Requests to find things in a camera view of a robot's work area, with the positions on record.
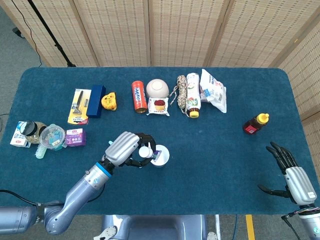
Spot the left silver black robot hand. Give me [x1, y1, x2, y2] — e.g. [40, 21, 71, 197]
[101, 131, 157, 168]

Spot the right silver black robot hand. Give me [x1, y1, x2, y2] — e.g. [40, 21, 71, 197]
[257, 141, 318, 206]

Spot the purple toothpaste tube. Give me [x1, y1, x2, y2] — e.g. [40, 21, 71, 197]
[138, 145, 163, 162]

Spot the white plastic cup with handle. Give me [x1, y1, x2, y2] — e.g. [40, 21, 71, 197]
[149, 144, 171, 168]

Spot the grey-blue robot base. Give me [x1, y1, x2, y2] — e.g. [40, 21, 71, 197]
[93, 214, 218, 240]

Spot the purple cardboard box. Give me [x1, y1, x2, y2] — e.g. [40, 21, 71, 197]
[65, 128, 87, 147]

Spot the yellow toy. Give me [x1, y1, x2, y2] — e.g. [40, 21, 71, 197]
[100, 91, 118, 111]

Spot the navy blue box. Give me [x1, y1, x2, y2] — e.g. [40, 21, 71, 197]
[86, 84, 107, 119]

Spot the orange drink can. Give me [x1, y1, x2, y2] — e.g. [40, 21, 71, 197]
[131, 80, 148, 114]

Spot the white snack packet red cake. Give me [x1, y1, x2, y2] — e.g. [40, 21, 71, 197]
[145, 97, 171, 117]

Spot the razor in yellow blister pack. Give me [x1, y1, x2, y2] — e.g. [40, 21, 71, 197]
[66, 88, 92, 126]

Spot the beige upturned bowl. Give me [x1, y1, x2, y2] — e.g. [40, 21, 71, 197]
[145, 78, 170, 99]

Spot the clear plastic container with clips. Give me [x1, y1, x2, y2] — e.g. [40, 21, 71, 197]
[39, 123, 67, 150]

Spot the honey bottle yellow cap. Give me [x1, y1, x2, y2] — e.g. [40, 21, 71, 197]
[242, 113, 270, 135]

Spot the pale green spiral comb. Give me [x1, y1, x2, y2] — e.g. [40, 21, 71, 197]
[34, 144, 48, 160]

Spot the teal table cloth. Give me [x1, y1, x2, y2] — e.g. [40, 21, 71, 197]
[0, 66, 320, 216]

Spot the tea bottle yellow cap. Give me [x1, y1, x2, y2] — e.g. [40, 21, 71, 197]
[185, 72, 202, 119]

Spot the glass jar black lid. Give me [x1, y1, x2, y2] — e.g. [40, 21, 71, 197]
[19, 120, 48, 145]

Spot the white blue carton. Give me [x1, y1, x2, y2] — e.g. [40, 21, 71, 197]
[9, 121, 32, 148]

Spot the white plastic bag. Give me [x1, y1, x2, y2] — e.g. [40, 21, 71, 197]
[199, 68, 228, 114]

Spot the bamboo folding screen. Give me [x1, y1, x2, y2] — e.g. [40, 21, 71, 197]
[0, 0, 320, 161]

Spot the black tripod stand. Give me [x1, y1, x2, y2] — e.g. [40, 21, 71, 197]
[26, 0, 77, 68]

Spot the black wheeled chair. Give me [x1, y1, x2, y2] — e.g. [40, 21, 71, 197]
[11, 26, 26, 39]

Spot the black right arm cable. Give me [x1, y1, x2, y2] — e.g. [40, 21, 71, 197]
[281, 207, 316, 240]

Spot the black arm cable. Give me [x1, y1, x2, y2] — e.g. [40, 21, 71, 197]
[0, 184, 107, 207]
[281, 207, 316, 240]

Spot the braided beige rope bundle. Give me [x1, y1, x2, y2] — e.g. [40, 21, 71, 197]
[168, 75, 189, 116]

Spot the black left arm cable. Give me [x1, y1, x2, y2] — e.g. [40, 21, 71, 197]
[0, 184, 107, 207]

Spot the thin black hanging cable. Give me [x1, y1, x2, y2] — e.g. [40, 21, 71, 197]
[9, 0, 45, 67]

